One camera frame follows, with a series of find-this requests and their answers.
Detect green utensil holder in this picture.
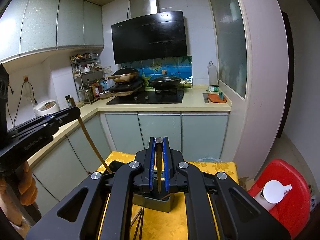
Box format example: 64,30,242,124
107,159,175,213

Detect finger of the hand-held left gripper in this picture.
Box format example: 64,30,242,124
7,106,81,141

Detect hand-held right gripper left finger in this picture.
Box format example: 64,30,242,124
26,137,157,240

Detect golden lidded pan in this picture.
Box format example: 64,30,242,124
108,66,140,84

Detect red plastic chair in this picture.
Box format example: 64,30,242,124
247,159,313,239

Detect white kettle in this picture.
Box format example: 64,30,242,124
254,180,292,213

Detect frosted glass partition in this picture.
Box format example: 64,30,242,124
206,0,247,99

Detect person's left hand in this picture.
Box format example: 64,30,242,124
0,161,38,227

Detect black gas cooktop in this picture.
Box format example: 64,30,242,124
106,89,185,105

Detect pale green upper cabinets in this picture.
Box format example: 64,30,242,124
0,0,105,63

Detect metal spice rack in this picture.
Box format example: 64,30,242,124
70,53,103,104

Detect black wok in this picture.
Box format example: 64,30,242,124
149,70,183,90

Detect light bamboo chopstick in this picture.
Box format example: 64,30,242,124
69,96,113,174

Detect row of condiment bottles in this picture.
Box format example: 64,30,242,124
84,79,108,98

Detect white rice cooker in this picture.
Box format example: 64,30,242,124
33,100,60,117

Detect translucent plastic bottle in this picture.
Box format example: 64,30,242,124
207,61,219,87

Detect black range hood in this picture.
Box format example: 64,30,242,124
111,0,188,65

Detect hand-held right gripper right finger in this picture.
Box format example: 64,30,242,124
162,137,292,240

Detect blue sea picture backsplash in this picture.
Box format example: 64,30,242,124
132,55,193,89

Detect orange cutting board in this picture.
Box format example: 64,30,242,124
207,93,227,103

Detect yellow floral tablecloth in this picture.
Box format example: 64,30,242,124
96,151,238,240

